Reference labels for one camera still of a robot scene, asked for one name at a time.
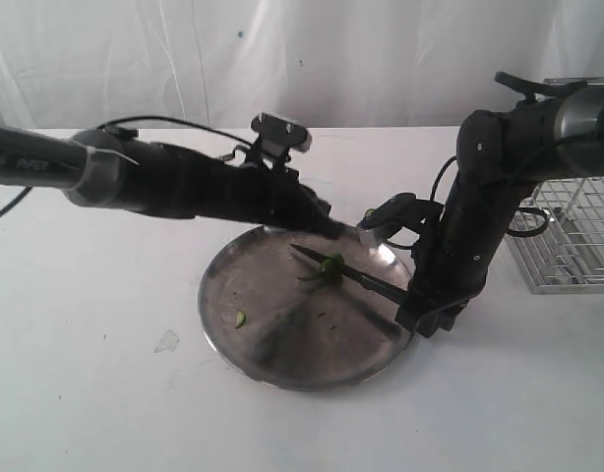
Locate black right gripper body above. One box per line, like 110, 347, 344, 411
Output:
407, 220, 484, 330

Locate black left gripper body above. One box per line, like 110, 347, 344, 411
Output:
252, 164, 332, 234

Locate dark green pear-shaped vegetable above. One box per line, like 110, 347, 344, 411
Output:
297, 253, 344, 285

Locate black kitchen knife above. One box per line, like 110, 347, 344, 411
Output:
290, 244, 406, 305

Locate wire metal utensil holder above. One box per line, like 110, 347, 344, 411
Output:
507, 77, 604, 294

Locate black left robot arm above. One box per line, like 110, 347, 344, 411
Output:
0, 125, 344, 239

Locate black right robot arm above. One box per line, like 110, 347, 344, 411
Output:
394, 72, 604, 337

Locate blurry green vegetable piece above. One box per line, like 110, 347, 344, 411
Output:
234, 310, 247, 329

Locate round steel plate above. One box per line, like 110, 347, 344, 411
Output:
198, 226, 411, 391

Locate white backdrop curtain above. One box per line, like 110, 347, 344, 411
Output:
0, 1, 604, 128

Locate clear tape scrap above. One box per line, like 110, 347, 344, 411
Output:
153, 329, 180, 354

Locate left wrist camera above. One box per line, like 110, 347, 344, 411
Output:
243, 112, 313, 173

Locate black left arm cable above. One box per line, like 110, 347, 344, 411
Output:
0, 115, 254, 225

